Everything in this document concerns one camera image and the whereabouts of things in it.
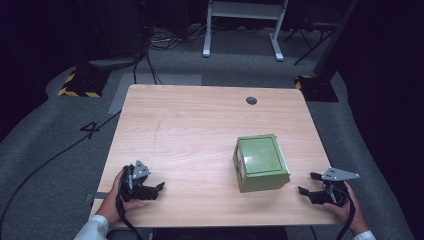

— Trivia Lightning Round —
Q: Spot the person's right white sleeve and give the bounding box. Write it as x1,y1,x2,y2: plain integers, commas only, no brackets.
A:
352,230,377,240

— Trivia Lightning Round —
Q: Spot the green drawer box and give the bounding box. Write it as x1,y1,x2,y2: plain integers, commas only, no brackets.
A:
232,133,292,194

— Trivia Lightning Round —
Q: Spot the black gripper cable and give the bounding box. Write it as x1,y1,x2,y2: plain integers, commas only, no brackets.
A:
335,191,357,240
114,191,145,240

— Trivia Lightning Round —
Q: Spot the black folding tripod stand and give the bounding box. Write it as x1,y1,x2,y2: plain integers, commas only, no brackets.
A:
283,13,338,67

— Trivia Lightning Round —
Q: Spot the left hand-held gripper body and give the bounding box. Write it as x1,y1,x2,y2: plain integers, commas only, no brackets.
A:
119,160,152,203

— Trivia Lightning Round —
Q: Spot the long black floor cable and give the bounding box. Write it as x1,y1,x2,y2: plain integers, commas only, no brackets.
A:
0,109,122,234

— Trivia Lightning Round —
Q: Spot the white metal desk frame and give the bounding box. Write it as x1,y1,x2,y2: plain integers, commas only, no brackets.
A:
202,0,290,62

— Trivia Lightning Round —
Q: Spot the grey round stand base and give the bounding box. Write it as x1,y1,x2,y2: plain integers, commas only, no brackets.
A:
87,54,145,72

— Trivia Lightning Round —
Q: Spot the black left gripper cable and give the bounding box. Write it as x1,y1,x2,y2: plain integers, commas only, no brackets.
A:
114,191,145,240

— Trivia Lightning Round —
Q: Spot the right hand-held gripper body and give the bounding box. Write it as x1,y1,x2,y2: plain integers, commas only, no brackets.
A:
313,167,361,207

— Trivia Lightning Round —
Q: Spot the person's left white sleeve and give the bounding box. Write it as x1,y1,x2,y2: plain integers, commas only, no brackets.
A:
73,214,111,240

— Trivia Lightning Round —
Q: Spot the person's right hand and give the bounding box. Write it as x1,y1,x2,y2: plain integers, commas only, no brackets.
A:
322,181,370,236

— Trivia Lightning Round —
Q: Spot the bundle of black floor cables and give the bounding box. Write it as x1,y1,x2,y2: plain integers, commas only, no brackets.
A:
132,19,214,86

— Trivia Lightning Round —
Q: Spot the person's white sleeve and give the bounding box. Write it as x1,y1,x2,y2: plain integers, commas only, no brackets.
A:
73,214,111,240
352,230,377,240

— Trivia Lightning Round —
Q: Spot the black hazard-striped stand base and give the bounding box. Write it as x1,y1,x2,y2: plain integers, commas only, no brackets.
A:
294,74,340,103
57,68,111,99

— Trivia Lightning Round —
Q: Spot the person's left hand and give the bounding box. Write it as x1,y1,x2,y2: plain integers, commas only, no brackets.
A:
94,168,146,225

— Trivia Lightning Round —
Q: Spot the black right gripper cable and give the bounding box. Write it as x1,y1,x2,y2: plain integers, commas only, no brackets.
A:
335,191,357,240

